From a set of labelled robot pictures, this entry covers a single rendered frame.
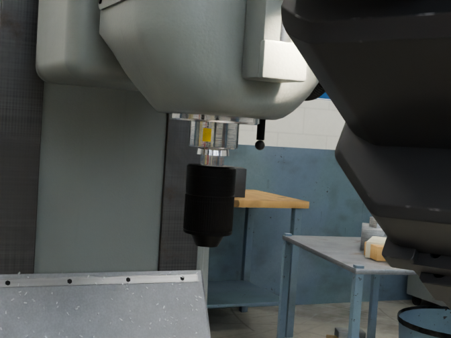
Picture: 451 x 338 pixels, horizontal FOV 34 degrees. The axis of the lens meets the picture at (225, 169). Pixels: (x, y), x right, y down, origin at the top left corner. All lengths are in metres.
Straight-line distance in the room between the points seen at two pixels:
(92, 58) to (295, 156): 4.88
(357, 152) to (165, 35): 0.45
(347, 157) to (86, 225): 0.90
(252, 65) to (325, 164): 5.16
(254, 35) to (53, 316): 0.57
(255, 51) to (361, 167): 0.43
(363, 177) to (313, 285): 5.68
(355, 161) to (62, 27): 0.65
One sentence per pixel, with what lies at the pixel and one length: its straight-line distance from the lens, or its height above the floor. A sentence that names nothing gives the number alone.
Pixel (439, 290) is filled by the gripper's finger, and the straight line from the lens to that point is 0.18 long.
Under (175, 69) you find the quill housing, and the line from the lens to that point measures 0.62.
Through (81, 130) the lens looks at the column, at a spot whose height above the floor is 1.28.
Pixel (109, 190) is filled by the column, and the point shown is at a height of 1.20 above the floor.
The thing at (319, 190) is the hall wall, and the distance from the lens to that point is 5.74.
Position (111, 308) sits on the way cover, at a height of 1.04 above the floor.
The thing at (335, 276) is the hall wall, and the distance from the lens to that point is 5.94.
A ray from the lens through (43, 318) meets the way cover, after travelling 1.04.
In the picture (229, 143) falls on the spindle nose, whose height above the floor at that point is 1.29.
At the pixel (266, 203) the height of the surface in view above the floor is 0.86.
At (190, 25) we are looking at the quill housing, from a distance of 0.61.
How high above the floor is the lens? 1.30
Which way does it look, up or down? 3 degrees down
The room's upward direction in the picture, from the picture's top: 4 degrees clockwise
